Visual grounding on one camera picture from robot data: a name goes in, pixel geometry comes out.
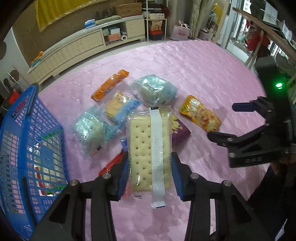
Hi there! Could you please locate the yellow hanging cloth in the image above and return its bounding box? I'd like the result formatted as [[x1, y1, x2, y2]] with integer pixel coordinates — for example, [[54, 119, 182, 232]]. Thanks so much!
[[35, 0, 104, 33]]

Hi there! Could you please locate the blue purple bar packet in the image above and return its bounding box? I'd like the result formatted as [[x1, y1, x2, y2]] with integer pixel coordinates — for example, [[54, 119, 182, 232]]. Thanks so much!
[[120, 138, 128, 152]]

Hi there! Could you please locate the pink quilted table cover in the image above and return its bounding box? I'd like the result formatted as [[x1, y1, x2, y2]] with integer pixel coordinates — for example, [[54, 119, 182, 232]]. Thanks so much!
[[39, 41, 268, 240]]

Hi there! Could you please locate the light blue snack bag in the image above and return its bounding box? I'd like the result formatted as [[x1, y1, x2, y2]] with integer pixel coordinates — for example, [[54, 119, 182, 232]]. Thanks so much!
[[130, 74, 178, 107], [72, 105, 117, 156]]

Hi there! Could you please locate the tissue pack on cabinet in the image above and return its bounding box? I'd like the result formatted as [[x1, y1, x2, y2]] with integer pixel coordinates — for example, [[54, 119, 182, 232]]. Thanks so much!
[[84, 19, 96, 29]]

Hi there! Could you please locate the yellow orange chips bag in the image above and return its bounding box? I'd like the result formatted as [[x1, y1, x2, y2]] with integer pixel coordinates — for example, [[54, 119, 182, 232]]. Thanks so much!
[[179, 95, 222, 132]]

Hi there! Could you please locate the plate of oranges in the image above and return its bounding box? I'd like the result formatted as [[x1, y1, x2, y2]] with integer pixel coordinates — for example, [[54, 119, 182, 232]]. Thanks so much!
[[30, 51, 44, 67]]

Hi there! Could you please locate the purple yellow chips bag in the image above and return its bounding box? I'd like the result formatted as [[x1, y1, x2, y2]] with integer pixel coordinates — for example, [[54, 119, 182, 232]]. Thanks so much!
[[171, 114, 191, 147]]

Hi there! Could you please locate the white metal shelf rack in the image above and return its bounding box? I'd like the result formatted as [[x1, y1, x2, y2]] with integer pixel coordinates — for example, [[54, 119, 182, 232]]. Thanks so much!
[[142, 1, 169, 41]]

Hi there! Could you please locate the red snack packet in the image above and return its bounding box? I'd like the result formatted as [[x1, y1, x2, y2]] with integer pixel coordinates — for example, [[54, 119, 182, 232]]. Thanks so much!
[[98, 150, 125, 176]]

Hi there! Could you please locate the cream TV cabinet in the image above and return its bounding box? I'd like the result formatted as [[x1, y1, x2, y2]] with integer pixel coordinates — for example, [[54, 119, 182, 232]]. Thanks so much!
[[27, 15, 145, 84]]

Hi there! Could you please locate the right hand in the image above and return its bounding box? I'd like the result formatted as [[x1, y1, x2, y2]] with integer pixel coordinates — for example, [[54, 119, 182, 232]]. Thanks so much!
[[270, 159, 295, 183]]

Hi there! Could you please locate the red bag on floor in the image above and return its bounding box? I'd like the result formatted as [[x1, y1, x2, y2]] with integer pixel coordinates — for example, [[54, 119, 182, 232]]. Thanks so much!
[[9, 89, 20, 105]]

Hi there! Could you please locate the blue cake packet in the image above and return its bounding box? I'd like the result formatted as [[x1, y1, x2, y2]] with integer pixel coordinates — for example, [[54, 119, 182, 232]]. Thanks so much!
[[105, 92, 142, 128]]

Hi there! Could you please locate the pink shopping bag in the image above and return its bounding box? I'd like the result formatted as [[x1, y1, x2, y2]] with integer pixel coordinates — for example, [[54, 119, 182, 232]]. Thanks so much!
[[170, 21, 191, 41]]

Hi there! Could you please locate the brown cardboard box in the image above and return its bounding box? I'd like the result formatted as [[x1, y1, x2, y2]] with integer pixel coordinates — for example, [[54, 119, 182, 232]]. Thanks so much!
[[113, 3, 142, 18]]

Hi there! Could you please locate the orange wafer bar packet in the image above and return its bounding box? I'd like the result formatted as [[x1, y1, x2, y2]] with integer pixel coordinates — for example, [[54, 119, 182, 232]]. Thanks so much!
[[91, 69, 130, 102]]

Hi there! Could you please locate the blue plastic basket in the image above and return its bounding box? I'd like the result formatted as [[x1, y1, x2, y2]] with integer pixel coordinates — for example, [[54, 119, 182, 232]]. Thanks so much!
[[1, 84, 69, 240]]

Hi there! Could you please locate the clear cracker packet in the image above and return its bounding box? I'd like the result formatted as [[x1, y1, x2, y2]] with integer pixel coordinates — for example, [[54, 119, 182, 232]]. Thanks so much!
[[124, 105, 173, 209]]

